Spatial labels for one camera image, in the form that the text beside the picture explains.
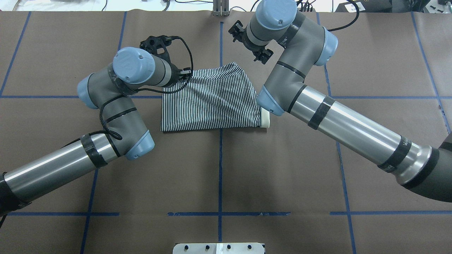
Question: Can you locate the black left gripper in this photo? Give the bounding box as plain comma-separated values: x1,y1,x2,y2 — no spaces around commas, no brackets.
171,63,192,87

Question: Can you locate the striped polo shirt cream collar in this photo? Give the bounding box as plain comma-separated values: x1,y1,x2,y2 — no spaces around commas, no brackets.
160,62,270,132

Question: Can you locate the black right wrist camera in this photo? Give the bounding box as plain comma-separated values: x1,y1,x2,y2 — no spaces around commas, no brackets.
228,20,245,43

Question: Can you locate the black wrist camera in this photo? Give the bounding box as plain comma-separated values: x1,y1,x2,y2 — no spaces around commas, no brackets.
139,35,173,59
228,20,245,43

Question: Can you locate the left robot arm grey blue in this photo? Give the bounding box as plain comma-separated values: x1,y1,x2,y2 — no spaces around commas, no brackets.
1,47,194,216

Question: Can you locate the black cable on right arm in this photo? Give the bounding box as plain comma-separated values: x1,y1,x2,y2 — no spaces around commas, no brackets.
328,0,361,33

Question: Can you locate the aluminium frame post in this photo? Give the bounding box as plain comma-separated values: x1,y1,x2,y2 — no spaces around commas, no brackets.
212,0,230,17

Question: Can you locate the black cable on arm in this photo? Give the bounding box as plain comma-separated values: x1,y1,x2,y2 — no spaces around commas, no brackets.
328,0,361,33
64,35,195,149

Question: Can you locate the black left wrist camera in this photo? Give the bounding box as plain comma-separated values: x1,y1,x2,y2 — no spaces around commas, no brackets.
139,35,173,59

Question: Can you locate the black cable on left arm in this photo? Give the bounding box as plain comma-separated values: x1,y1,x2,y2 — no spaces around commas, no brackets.
64,35,195,149

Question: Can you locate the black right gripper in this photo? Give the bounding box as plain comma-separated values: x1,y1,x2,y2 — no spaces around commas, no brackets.
242,30,273,64

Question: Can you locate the white pedestal base plate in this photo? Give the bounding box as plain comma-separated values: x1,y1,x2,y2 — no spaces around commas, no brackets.
172,242,266,254

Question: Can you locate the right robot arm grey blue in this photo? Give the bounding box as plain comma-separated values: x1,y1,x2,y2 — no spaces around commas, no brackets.
228,0,452,202

